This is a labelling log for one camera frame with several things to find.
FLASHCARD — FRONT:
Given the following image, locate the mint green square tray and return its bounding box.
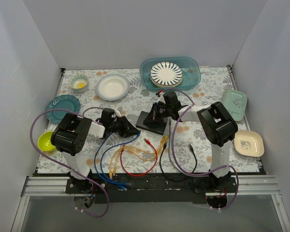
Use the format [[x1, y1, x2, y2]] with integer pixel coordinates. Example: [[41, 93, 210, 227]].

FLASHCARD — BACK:
[[221, 89, 248, 121]]

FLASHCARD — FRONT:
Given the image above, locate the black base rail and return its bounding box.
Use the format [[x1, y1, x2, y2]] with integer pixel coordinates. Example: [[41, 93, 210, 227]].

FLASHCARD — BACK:
[[65, 173, 237, 205]]

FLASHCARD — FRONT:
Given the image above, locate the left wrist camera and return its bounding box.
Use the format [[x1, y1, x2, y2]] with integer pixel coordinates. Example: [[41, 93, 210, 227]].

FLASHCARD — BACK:
[[112, 107, 122, 118]]

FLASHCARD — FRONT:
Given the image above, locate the black network switch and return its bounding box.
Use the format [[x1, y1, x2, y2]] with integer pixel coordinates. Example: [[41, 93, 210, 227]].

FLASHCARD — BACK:
[[136, 111, 168, 135]]

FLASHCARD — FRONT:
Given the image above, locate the lime green bowl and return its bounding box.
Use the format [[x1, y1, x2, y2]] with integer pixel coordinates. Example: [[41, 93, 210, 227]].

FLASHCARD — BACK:
[[38, 131, 56, 152]]

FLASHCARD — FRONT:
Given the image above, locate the floral table mat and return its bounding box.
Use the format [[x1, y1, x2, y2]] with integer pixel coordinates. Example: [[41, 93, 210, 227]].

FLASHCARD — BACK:
[[37, 67, 261, 174]]

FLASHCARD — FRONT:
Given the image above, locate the white deep plate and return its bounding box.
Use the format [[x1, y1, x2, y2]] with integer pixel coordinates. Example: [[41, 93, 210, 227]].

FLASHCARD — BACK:
[[96, 74, 130, 101]]

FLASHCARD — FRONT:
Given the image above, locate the purple cable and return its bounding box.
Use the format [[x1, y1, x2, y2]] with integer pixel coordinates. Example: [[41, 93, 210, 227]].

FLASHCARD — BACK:
[[29, 106, 110, 218], [156, 88, 240, 211]]

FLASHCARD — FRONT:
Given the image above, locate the aluminium frame rail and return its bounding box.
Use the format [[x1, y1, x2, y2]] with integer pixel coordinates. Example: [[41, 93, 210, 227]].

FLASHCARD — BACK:
[[12, 175, 290, 232]]

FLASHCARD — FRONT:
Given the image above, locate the cream square dish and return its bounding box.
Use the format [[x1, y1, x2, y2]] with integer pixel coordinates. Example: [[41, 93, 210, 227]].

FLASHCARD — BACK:
[[233, 130, 264, 158]]

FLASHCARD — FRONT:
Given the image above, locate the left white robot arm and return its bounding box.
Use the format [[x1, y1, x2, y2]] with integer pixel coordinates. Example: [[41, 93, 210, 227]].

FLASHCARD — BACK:
[[51, 108, 140, 193]]

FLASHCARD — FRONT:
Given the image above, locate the red ethernet cable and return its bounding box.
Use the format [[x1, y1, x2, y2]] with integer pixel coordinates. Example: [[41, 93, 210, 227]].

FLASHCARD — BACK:
[[120, 138, 158, 176]]

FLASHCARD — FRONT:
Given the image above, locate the blue ethernet cable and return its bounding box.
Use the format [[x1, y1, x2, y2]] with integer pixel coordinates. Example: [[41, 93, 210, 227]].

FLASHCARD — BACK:
[[99, 132, 131, 191], [94, 131, 142, 187]]

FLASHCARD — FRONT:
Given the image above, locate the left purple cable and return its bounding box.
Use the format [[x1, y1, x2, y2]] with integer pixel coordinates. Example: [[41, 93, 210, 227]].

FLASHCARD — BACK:
[[29, 106, 110, 218]]

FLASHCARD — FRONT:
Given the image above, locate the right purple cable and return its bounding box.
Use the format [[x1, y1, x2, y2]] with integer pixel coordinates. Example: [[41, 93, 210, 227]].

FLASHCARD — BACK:
[[156, 88, 240, 211]]

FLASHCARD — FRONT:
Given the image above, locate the teal scalloped plate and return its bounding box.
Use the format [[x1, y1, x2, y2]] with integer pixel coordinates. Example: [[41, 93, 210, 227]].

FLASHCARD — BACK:
[[45, 94, 81, 124]]

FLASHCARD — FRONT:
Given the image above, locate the small patterned bowl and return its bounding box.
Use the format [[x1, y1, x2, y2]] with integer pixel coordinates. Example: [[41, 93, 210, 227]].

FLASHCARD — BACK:
[[69, 74, 89, 93]]

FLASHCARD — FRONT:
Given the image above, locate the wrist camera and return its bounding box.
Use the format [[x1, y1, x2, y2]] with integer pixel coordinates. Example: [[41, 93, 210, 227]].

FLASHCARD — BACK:
[[156, 90, 165, 105], [112, 107, 122, 118]]

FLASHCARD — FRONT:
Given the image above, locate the striped blue white plate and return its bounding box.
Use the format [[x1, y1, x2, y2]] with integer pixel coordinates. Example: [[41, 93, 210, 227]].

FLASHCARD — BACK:
[[150, 62, 183, 87]]

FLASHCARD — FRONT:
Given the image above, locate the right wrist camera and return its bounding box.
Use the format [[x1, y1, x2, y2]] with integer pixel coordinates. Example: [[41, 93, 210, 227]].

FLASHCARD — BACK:
[[156, 90, 165, 105]]

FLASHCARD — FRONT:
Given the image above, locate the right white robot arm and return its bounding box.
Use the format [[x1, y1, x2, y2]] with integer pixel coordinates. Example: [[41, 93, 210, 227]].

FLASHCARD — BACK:
[[143, 88, 238, 192]]

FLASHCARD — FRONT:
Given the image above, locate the teal plastic container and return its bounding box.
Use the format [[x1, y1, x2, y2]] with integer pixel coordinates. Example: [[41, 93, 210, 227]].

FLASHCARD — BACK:
[[140, 57, 201, 92]]

